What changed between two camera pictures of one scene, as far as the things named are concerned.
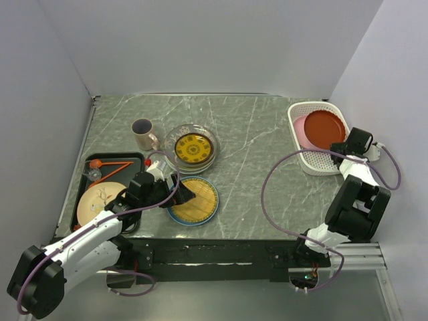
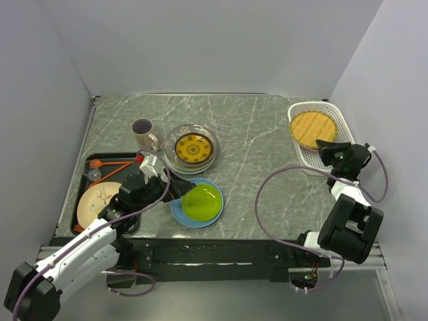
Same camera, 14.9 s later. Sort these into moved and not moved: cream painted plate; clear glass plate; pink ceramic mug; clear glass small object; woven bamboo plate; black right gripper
Moved: black right gripper; woven bamboo plate
Not moved: clear glass small object; clear glass plate; cream painted plate; pink ceramic mug
